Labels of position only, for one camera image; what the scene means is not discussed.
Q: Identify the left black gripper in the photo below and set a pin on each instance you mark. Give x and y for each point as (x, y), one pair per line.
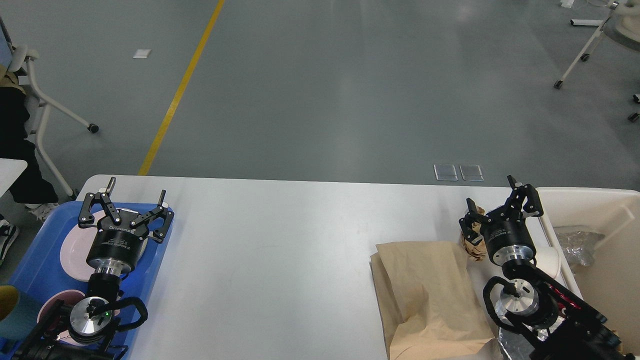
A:
(117, 247)

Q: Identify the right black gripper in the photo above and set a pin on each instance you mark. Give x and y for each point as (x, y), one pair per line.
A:
(506, 235)

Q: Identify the pink plate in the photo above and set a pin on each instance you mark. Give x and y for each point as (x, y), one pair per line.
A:
(77, 243)

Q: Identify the pink HOME mug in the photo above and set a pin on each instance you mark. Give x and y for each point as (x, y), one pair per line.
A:
(78, 320)

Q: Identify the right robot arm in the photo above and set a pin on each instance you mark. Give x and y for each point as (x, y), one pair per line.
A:
(526, 301)

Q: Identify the crumpled brown paper ball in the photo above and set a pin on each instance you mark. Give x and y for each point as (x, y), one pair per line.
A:
(477, 252)

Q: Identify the right floor outlet plate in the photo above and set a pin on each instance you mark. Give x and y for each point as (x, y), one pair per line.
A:
(471, 173)

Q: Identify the floor outlet plate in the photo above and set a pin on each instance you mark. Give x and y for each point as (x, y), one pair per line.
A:
(445, 172)
(471, 173)

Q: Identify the left floor outlet plate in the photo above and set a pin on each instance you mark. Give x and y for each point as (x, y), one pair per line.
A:
(445, 172)

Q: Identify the white paper cup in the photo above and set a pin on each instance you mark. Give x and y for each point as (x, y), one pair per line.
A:
(548, 259)

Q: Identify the seated person at left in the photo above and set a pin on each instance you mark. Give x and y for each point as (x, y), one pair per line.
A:
(30, 188)

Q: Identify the crumpled clear plastic wrap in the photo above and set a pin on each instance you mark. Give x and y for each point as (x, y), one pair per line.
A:
(578, 244)

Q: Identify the brown paper bag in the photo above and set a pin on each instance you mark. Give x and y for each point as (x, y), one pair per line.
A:
(429, 309)

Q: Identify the crushed red can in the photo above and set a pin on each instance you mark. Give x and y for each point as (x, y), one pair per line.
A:
(566, 298)

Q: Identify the white side table corner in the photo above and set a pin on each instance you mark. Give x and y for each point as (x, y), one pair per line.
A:
(10, 170)

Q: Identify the white plastic bin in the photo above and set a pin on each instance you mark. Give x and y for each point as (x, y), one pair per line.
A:
(611, 284)

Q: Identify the teal mug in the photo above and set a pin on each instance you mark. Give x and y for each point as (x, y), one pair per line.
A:
(18, 313)

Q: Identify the white rolling stand right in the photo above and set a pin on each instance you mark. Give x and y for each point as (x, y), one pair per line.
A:
(621, 25)

